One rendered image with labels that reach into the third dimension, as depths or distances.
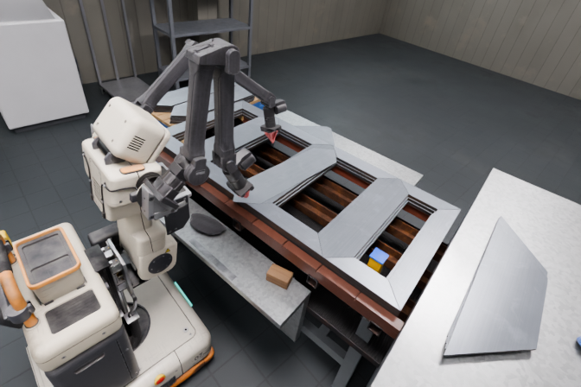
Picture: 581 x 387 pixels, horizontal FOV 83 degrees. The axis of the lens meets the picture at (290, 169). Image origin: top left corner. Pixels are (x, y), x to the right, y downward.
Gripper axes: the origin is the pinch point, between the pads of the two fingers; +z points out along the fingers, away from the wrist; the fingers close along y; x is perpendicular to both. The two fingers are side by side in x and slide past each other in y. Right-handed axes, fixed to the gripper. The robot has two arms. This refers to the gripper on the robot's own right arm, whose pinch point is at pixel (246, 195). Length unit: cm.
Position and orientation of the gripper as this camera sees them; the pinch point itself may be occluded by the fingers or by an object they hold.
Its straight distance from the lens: 138.6
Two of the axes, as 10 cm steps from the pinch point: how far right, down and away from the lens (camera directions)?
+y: -6.9, -4.8, 5.4
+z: 2.2, 5.7, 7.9
